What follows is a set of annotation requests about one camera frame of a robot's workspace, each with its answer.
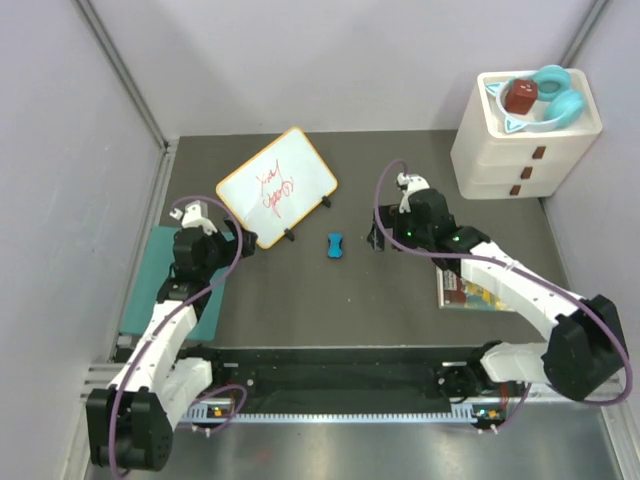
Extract blue whiteboard eraser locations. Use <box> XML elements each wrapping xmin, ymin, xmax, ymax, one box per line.
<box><xmin>327</xmin><ymin>233</ymin><xmax>343</xmax><ymax>259</ymax></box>

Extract yellow framed whiteboard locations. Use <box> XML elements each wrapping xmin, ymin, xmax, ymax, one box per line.
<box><xmin>216</xmin><ymin>127</ymin><xmax>338</xmax><ymax>249</ymax></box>

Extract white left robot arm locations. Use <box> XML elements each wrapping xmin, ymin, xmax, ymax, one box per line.
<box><xmin>85</xmin><ymin>218</ymin><xmax>257</xmax><ymax>474</ymax></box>

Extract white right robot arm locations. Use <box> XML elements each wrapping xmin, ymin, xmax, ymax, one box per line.
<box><xmin>369</xmin><ymin>186</ymin><xmax>634</xmax><ymax>403</ymax></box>

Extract teal cloth mat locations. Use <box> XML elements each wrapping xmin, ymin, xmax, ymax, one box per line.
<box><xmin>119</xmin><ymin>226</ymin><xmax>226</xmax><ymax>343</ymax></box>

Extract colourful picture book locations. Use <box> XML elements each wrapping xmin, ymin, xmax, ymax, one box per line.
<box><xmin>436</xmin><ymin>268</ymin><xmax>513</xmax><ymax>312</ymax></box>

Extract white three drawer cabinet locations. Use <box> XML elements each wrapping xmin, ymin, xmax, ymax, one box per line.
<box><xmin>451</xmin><ymin>68</ymin><xmax>602</xmax><ymax>199</ymax></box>

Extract brown cube toy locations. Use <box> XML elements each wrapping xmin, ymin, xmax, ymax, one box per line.
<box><xmin>504</xmin><ymin>79</ymin><xmax>538</xmax><ymax>115</ymax></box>

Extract teal cat ear headphones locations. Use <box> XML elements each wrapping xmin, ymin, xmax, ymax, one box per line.
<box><xmin>485</xmin><ymin>65</ymin><xmax>587</xmax><ymax>134</ymax></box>

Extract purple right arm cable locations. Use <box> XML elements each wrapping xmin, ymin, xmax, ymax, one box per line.
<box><xmin>374</xmin><ymin>159</ymin><xmax>631</xmax><ymax>436</ymax></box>

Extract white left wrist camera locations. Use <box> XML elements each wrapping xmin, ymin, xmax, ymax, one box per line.
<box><xmin>169</xmin><ymin>200</ymin><xmax>218</xmax><ymax>236</ymax></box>

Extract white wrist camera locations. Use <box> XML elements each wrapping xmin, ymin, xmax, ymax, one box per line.
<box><xmin>396</xmin><ymin>173</ymin><xmax>430</xmax><ymax>213</ymax></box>
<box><xmin>169</xmin><ymin>200</ymin><xmax>218</xmax><ymax>236</ymax></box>

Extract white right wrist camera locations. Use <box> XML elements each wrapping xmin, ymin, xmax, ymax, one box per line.
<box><xmin>396</xmin><ymin>173</ymin><xmax>430</xmax><ymax>213</ymax></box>

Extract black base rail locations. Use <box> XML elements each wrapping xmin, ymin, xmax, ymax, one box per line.
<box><xmin>178</xmin><ymin>346</ymin><xmax>524</xmax><ymax>415</ymax></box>

